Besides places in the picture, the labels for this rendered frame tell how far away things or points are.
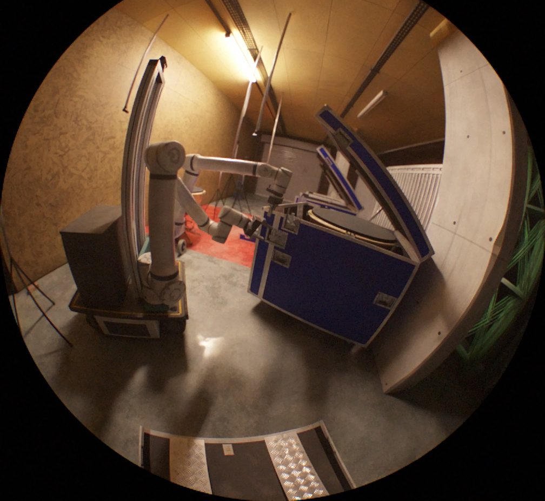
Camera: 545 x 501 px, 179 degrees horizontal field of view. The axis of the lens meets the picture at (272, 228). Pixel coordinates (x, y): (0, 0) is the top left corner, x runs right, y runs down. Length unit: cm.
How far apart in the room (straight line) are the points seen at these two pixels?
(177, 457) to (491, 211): 201
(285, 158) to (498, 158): 819
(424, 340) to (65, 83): 382
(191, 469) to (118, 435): 44
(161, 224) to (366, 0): 247
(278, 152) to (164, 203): 814
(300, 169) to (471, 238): 796
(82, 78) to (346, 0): 283
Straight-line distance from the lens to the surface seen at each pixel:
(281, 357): 144
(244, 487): 123
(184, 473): 119
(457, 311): 123
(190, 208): 98
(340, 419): 141
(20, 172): 243
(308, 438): 128
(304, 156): 859
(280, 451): 121
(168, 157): 67
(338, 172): 263
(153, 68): 113
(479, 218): 124
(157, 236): 75
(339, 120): 119
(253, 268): 147
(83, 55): 277
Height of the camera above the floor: 122
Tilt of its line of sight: 18 degrees down
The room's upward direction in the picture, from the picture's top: 12 degrees clockwise
